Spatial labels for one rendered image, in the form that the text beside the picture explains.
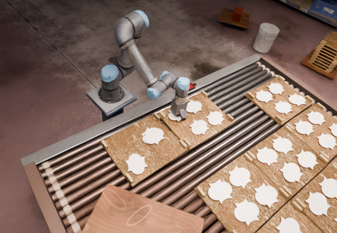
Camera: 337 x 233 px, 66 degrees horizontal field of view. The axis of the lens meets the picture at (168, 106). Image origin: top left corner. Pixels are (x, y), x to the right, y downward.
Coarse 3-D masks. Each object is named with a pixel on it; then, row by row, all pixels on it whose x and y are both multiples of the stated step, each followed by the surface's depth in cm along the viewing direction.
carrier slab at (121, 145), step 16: (128, 128) 165; (144, 128) 167; (160, 128) 168; (112, 144) 156; (128, 144) 157; (144, 144) 159; (160, 144) 160; (176, 144) 161; (112, 160) 150; (144, 160) 151; (160, 160) 152; (144, 176) 144
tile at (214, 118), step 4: (212, 112) 181; (216, 112) 182; (220, 112) 182; (208, 116) 178; (212, 116) 179; (216, 116) 179; (220, 116) 180; (208, 120) 176; (212, 120) 176; (216, 120) 177; (220, 120) 177; (212, 124) 174; (216, 124) 174; (220, 124) 175
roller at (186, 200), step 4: (192, 192) 143; (196, 192) 143; (188, 196) 141; (192, 196) 141; (196, 196) 142; (180, 200) 140; (184, 200) 139; (188, 200) 140; (192, 200) 141; (176, 204) 137; (180, 204) 138; (184, 204) 138; (180, 208) 137
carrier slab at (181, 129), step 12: (192, 96) 191; (204, 96) 193; (168, 108) 181; (204, 108) 184; (216, 108) 186; (168, 120) 174; (192, 120) 176; (204, 120) 177; (228, 120) 179; (180, 132) 168; (216, 132) 171; (192, 144) 162
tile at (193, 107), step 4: (192, 100) 187; (188, 104) 184; (192, 104) 184; (196, 104) 185; (200, 104) 185; (188, 108) 181; (192, 108) 182; (196, 108) 182; (200, 108) 183; (188, 112) 180; (192, 112) 180; (196, 112) 180
